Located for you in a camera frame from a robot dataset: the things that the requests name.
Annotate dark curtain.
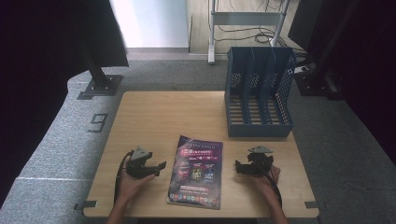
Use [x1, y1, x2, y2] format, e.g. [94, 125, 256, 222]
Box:
[0, 0, 130, 208]
[335, 0, 396, 167]

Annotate black post with base plate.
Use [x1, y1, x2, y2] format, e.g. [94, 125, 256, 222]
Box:
[78, 46, 124, 101]
[293, 0, 359, 101]

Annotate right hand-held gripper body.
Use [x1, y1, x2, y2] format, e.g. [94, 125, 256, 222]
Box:
[247, 146, 275, 177]

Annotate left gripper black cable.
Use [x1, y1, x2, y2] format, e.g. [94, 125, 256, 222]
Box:
[113, 150, 134, 203]

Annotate white metal stand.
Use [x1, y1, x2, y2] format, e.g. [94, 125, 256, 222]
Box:
[207, 0, 292, 65]

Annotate person's right hand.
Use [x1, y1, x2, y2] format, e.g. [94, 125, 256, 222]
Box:
[250, 165, 282, 199]

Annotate black floor cables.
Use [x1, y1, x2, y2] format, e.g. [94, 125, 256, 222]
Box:
[214, 0, 308, 60]

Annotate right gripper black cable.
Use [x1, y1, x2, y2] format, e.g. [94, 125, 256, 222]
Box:
[264, 169, 284, 209]

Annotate blue file rack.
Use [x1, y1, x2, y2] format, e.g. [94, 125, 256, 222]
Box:
[223, 46, 297, 139]

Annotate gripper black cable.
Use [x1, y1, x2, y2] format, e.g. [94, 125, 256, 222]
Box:
[264, 169, 284, 209]
[113, 150, 134, 203]

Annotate grey tape strip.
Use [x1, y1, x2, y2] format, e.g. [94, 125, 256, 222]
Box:
[304, 201, 329, 210]
[73, 200, 98, 212]

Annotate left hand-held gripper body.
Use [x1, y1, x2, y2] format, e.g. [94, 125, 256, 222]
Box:
[125, 145, 156, 180]

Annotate white power strip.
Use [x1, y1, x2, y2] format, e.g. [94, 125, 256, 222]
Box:
[293, 64, 310, 75]

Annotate purple magazine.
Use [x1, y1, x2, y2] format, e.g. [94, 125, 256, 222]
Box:
[166, 134, 224, 210]

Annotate person's left hand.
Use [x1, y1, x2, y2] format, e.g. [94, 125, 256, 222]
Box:
[118, 169, 157, 203]

